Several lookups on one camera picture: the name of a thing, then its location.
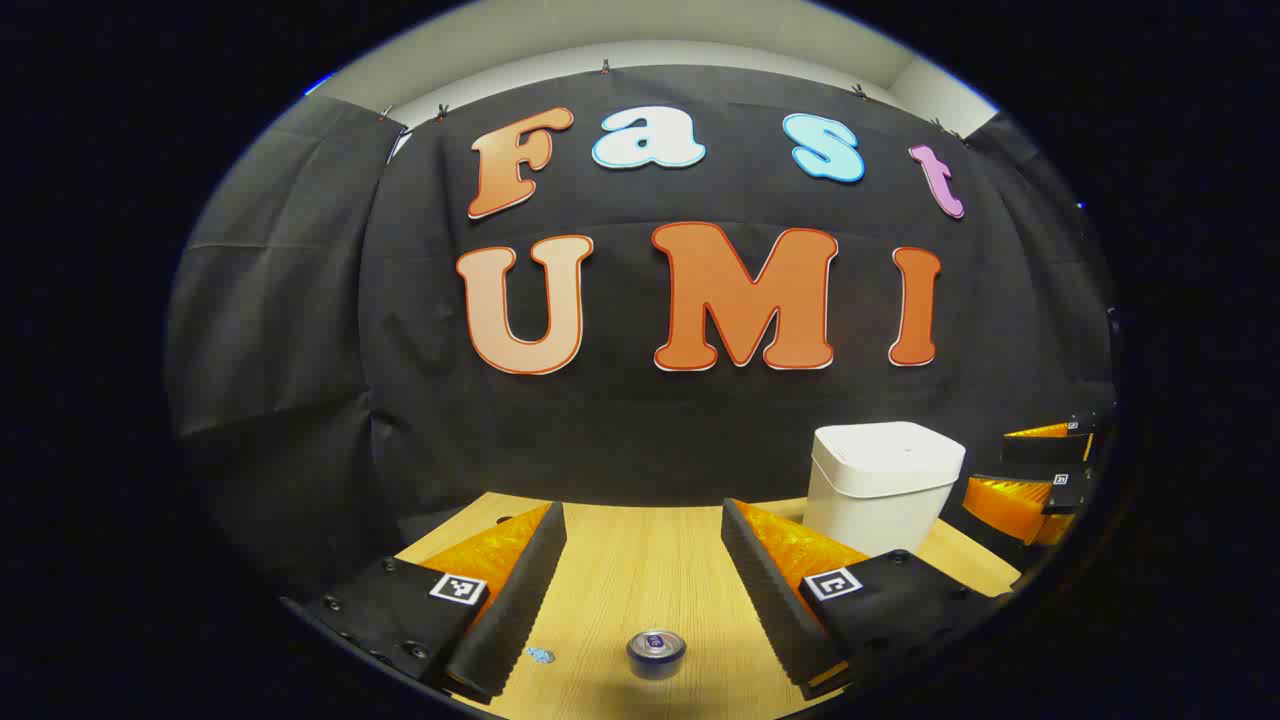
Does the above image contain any white desktop garbage bin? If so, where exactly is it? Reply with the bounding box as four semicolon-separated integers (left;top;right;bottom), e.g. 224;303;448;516
803;421;967;558

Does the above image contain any silver blue pop can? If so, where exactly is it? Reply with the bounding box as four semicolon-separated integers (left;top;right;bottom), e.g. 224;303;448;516
627;629;688;682

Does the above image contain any light wooden desktop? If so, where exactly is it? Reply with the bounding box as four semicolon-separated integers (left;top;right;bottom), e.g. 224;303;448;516
395;490;1021;720

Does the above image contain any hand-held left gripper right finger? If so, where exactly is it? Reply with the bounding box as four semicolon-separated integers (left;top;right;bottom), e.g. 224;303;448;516
720;497;1017;701

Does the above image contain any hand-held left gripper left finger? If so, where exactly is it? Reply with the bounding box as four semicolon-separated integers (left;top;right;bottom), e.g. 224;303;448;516
298;502;569;706

